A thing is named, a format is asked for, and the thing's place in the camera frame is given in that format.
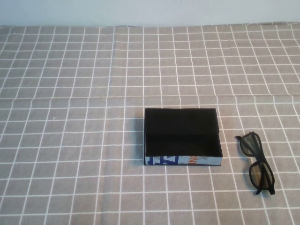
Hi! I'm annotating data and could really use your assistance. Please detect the black printed glasses case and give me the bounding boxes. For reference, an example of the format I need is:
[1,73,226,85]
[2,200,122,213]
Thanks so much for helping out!
[142,107,223,167]

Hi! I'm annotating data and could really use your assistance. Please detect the black framed glasses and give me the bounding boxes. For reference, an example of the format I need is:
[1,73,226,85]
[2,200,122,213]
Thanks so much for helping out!
[235,132,276,196]

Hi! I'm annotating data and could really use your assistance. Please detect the grey white-checked tablecloth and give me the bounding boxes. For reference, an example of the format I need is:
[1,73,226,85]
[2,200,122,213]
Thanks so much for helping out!
[0,22,300,225]

